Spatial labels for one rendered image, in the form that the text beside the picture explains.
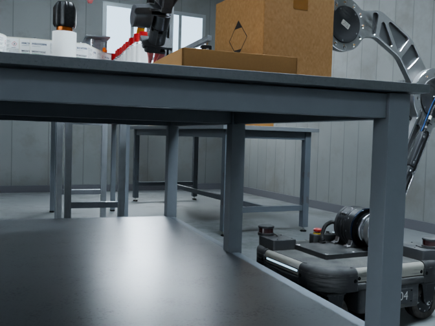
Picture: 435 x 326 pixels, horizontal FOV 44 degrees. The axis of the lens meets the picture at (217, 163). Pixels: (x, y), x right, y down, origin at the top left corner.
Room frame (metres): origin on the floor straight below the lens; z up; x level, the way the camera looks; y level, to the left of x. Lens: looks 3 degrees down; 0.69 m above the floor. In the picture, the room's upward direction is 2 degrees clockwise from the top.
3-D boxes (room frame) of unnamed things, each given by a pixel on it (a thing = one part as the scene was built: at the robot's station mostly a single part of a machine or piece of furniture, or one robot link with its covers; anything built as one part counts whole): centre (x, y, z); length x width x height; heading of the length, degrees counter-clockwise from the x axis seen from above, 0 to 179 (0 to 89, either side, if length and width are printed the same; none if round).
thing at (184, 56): (1.28, 0.01, 0.85); 0.30 x 0.26 x 0.04; 20
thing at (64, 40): (2.04, 0.59, 1.03); 0.09 x 0.09 x 0.30
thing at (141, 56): (2.08, 0.30, 0.98); 0.05 x 0.05 x 0.20
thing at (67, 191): (3.53, 0.84, 0.47); 1.17 x 0.36 x 0.95; 20
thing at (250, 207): (4.84, 0.09, 0.39); 2.20 x 0.80 x 0.78; 26
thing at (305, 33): (1.68, -0.15, 0.99); 0.30 x 0.24 x 0.27; 27
